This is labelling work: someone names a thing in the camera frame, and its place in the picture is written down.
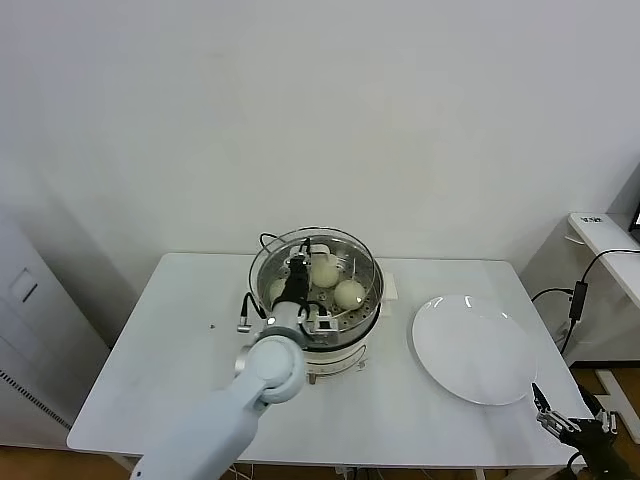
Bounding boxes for black power adapter with cable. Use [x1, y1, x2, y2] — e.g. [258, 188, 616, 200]
[530, 248, 640, 354]

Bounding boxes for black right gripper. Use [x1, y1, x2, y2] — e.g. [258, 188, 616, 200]
[530, 382, 626, 480]

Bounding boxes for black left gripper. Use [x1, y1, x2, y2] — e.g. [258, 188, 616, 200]
[279, 238, 313, 301]

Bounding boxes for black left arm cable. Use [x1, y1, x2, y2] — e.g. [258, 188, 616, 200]
[233, 293, 266, 335]

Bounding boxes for white round plate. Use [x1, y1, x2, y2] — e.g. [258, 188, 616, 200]
[411, 294, 539, 406]

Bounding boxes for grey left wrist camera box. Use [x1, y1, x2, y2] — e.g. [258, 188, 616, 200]
[312, 313, 340, 337]

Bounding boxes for perforated steel steamer basket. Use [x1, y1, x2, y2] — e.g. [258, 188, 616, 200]
[257, 234, 386, 351]

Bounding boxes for round glass pot lid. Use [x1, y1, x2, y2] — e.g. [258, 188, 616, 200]
[248, 227, 377, 326]

